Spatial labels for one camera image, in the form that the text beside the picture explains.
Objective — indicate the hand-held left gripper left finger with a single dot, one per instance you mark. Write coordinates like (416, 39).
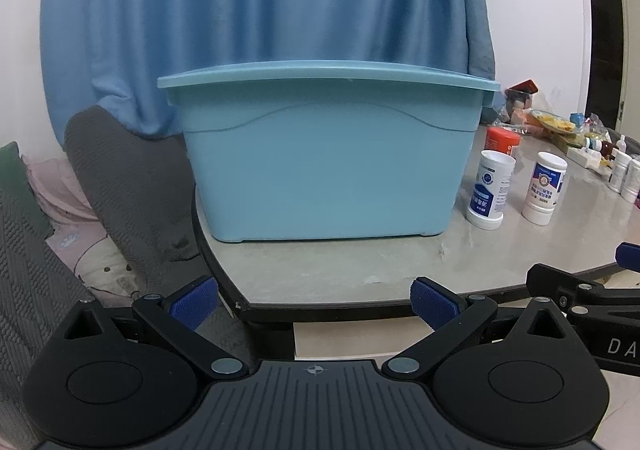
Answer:
(192, 304)

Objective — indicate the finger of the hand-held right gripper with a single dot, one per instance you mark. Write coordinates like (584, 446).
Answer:
(629, 257)
(560, 282)

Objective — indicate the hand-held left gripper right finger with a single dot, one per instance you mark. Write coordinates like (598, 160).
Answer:
(432, 304)

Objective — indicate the white bottle with red-blue logo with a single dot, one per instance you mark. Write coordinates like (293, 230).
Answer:
(544, 187)

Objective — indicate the white bottle with blue label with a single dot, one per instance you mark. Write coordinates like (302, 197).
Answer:
(489, 190)

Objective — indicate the orange bottle with white lid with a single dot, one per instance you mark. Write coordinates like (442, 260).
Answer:
(501, 140)

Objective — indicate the light blue plastic storage bin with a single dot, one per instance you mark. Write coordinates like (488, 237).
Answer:
(325, 160)

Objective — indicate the grey desktop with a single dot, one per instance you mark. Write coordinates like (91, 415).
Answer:
(525, 255)

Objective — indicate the white medicine bottle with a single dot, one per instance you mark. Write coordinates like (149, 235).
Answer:
(620, 173)
(632, 185)

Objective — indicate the white flat box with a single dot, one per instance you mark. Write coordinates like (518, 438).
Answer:
(586, 158)

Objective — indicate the brown bottle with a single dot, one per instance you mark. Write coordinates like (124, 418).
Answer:
(606, 149)

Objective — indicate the small white dropper bottle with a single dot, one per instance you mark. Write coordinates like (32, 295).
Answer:
(622, 144)

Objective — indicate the grey knitted blanket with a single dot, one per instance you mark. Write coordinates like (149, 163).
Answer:
(135, 180)

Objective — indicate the plate of yellow food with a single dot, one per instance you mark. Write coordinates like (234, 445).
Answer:
(552, 121)

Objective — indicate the pink blanket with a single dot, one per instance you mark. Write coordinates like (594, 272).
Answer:
(65, 202)

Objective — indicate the plastic bag with red box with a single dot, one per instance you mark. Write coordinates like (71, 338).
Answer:
(520, 98)

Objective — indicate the green pillow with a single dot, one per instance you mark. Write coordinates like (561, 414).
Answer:
(15, 180)

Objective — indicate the dark door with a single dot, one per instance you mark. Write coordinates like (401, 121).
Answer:
(602, 20)

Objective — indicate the blue curtain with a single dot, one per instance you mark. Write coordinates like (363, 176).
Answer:
(250, 5)

